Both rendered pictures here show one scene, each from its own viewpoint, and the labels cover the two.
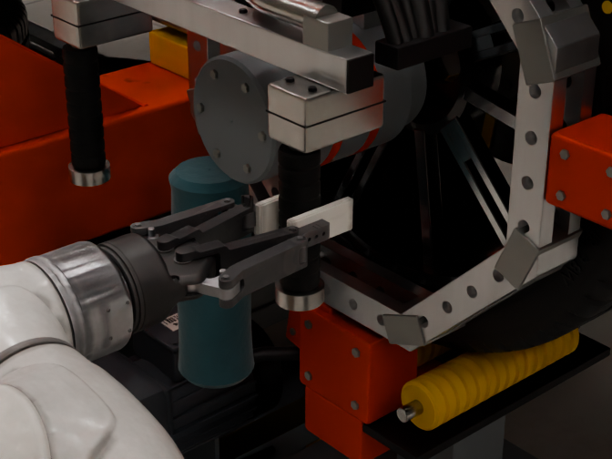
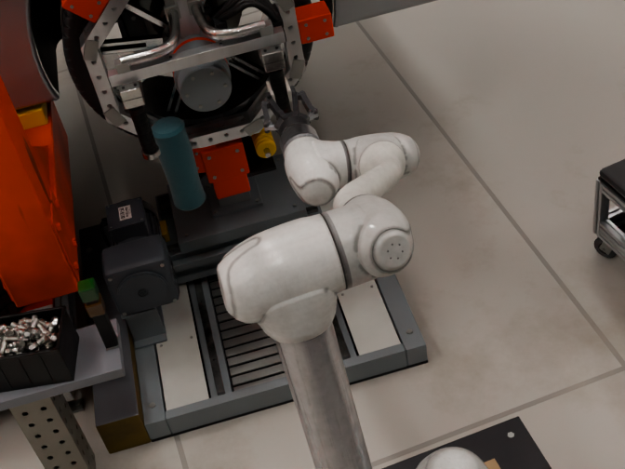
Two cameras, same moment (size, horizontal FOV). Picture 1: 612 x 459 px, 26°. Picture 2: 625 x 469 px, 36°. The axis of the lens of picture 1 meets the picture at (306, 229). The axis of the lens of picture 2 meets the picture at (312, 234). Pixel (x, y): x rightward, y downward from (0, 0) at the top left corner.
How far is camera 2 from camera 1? 1.81 m
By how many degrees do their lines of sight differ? 47
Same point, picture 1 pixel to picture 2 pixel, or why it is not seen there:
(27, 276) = (306, 139)
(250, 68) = (210, 65)
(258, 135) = (223, 86)
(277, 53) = (249, 46)
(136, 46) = not seen: outside the picture
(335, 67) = (279, 36)
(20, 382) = (370, 142)
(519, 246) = (297, 64)
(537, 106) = (290, 16)
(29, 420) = (389, 142)
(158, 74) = not seen: hidden behind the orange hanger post
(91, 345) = not seen: hidden behind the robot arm
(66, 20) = (135, 98)
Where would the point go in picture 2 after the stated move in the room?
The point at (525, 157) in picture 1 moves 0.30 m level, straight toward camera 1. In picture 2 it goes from (290, 34) to (386, 62)
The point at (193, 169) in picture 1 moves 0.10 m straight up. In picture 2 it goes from (163, 128) to (152, 97)
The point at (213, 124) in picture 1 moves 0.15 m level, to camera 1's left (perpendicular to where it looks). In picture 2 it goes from (195, 97) to (162, 133)
